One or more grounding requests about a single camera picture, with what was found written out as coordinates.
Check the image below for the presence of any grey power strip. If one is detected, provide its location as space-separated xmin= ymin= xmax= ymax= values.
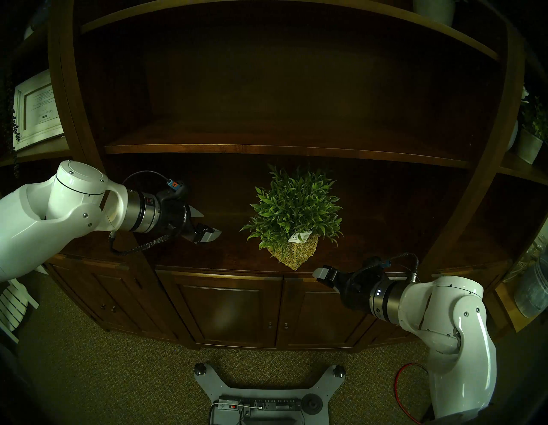
xmin=217 ymin=398 xmax=301 ymax=413

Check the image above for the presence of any light wooden side table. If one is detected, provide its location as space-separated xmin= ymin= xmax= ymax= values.
xmin=491 ymin=278 xmax=541 ymax=344

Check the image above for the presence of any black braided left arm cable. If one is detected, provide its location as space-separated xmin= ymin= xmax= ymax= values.
xmin=108 ymin=229 xmax=182 ymax=257

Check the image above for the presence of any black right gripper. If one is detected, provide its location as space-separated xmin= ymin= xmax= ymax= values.
xmin=313 ymin=257 xmax=388 ymax=312

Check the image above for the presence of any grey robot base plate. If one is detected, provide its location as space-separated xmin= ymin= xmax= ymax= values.
xmin=194 ymin=363 xmax=346 ymax=425

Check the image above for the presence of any large white ceramic vase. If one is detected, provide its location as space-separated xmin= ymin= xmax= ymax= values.
xmin=412 ymin=0 xmax=456 ymax=27

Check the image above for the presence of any white wooden chair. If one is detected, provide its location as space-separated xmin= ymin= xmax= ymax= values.
xmin=0 ymin=266 xmax=40 ymax=344

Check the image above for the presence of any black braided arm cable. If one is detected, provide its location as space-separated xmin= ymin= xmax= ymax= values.
xmin=379 ymin=252 xmax=421 ymax=284
xmin=108 ymin=229 xmax=182 ymax=257

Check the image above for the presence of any grey translucent jar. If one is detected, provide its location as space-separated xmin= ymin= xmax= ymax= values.
xmin=513 ymin=245 xmax=548 ymax=319

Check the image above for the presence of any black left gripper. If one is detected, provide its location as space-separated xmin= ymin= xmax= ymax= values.
xmin=157 ymin=195 xmax=223 ymax=246

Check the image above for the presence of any dark hanging bead plant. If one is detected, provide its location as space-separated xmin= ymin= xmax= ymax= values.
xmin=0 ymin=73 xmax=22 ymax=179

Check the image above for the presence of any fake plant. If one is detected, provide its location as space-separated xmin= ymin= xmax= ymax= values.
xmin=240 ymin=164 xmax=344 ymax=271

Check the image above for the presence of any white framed certificate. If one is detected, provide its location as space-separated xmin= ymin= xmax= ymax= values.
xmin=13 ymin=70 xmax=65 ymax=151

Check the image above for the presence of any dark wooden bookcase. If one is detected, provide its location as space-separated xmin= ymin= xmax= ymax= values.
xmin=0 ymin=0 xmax=548 ymax=356

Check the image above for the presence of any black round disc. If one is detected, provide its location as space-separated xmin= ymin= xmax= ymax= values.
xmin=301 ymin=394 xmax=324 ymax=416

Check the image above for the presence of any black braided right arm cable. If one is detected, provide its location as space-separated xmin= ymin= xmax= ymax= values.
xmin=379 ymin=252 xmax=421 ymax=284

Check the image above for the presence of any red cable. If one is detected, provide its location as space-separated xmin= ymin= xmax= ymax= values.
xmin=393 ymin=362 xmax=431 ymax=423

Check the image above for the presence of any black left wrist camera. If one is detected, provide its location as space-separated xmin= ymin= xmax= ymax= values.
xmin=165 ymin=180 xmax=187 ymax=202

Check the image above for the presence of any wooden cabinet door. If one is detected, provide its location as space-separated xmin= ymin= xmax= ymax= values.
xmin=276 ymin=278 xmax=386 ymax=350
xmin=178 ymin=278 xmax=283 ymax=350

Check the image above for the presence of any green plant in white pot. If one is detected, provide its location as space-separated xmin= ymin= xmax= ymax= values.
xmin=514 ymin=86 xmax=548 ymax=165

